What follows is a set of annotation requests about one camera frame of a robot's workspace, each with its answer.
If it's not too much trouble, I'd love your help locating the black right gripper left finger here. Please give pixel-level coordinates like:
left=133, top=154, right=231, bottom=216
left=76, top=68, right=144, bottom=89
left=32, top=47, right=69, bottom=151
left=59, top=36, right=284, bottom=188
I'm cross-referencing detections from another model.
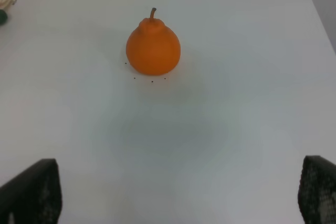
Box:
left=1, top=158, right=62, bottom=223

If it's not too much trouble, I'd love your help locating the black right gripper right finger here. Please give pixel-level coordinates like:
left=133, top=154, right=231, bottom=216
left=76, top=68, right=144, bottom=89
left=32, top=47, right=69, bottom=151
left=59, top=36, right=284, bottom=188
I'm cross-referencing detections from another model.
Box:
left=298, top=155, right=335, bottom=223

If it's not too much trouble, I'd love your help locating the orange fruit with stem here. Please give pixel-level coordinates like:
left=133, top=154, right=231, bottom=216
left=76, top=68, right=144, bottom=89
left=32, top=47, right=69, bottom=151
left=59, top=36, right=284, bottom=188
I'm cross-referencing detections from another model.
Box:
left=125, top=7, right=181, bottom=76

